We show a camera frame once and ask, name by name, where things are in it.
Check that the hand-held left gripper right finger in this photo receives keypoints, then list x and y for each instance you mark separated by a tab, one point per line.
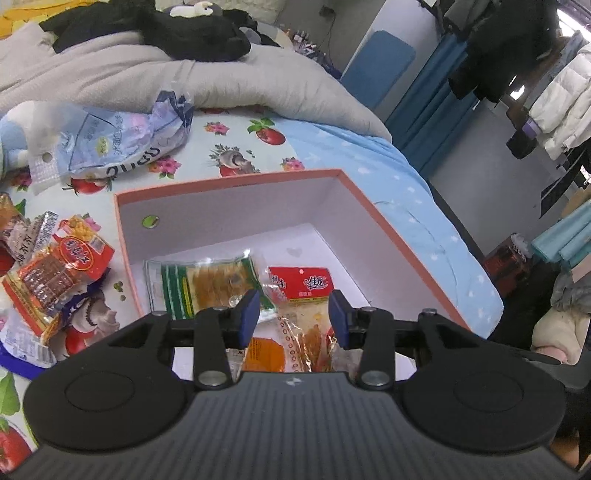
339	318

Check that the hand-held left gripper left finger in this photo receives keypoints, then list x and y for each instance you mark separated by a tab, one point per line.
249	318

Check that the orange snack bag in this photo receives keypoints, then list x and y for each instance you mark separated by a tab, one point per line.
263	353

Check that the red label clear snack bag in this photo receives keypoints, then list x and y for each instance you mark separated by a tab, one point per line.
300	286

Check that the green striped snack bag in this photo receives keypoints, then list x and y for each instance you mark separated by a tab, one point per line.
203	281

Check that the deep pink cardboard box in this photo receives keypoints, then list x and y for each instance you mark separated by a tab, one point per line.
258	207

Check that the pile of snack packets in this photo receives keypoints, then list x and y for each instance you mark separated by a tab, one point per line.
51	277

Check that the light blue bed sheet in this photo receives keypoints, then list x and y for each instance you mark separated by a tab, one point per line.
415	198

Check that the red storage box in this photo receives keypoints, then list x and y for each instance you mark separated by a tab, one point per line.
508	261

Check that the cream clothing bundle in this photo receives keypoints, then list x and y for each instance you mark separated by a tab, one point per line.
561	332

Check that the blue printed plastic bag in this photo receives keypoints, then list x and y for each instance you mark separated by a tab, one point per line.
120	134

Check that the grey duvet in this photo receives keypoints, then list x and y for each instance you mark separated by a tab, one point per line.
207	87

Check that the teal folded fabric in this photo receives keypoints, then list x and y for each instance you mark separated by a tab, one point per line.
561	235

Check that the blue curtain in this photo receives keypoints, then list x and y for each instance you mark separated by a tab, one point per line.
429	97

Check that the blue chair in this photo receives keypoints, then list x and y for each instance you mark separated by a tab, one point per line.
378	64

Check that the clear plastic packaging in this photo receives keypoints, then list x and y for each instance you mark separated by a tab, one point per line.
44	161

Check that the cluttered bedside table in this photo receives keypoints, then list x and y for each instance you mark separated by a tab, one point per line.
300	41

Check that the blue and white plush toy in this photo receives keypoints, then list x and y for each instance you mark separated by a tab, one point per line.
14	134

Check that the black clothing heap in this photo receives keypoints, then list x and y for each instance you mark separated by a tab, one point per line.
138	27

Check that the hanging white jacket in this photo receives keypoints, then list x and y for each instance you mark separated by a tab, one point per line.
563	101

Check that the small white black plush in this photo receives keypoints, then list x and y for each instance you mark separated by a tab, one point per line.
194	9

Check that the hanging black jacket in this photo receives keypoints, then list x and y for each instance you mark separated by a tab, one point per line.
503	41

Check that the yellow pillow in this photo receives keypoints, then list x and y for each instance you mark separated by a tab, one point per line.
11	14

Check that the wall socket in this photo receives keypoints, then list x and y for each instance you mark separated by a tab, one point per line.
328	10

